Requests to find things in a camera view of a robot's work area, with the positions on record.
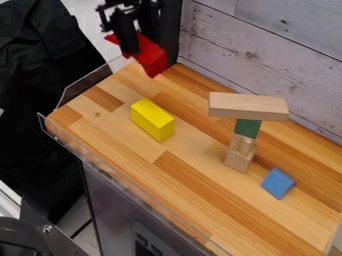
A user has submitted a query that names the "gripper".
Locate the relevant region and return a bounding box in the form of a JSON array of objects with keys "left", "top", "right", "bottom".
[{"left": 94, "top": 0, "right": 185, "bottom": 67}]

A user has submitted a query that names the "red arc block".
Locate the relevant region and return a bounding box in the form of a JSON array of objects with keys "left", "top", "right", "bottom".
[{"left": 104, "top": 31, "right": 171, "bottom": 80}]

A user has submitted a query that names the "yellow rectangular block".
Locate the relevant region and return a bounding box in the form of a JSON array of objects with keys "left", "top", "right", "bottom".
[{"left": 129, "top": 97, "right": 177, "bottom": 143}]

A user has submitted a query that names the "black fabric cover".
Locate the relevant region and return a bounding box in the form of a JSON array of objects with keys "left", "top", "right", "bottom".
[{"left": 0, "top": 0, "right": 110, "bottom": 225}]

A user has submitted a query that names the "natural wood plank block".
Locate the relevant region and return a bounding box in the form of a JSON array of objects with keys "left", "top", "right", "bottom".
[{"left": 207, "top": 91, "right": 292, "bottom": 122}]

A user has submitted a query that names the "green block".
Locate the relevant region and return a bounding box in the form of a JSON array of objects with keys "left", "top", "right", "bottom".
[{"left": 232, "top": 118, "right": 264, "bottom": 140}]

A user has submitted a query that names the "natural wood arch block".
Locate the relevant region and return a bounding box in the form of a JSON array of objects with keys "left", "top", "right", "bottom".
[{"left": 223, "top": 132, "right": 260, "bottom": 175}]

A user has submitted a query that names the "blue wedge block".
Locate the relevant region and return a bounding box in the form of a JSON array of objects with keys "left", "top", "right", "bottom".
[{"left": 259, "top": 167, "right": 298, "bottom": 201}]

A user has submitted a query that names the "black metal stand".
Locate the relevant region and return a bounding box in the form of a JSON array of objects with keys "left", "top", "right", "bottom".
[{"left": 0, "top": 199, "right": 91, "bottom": 256}]

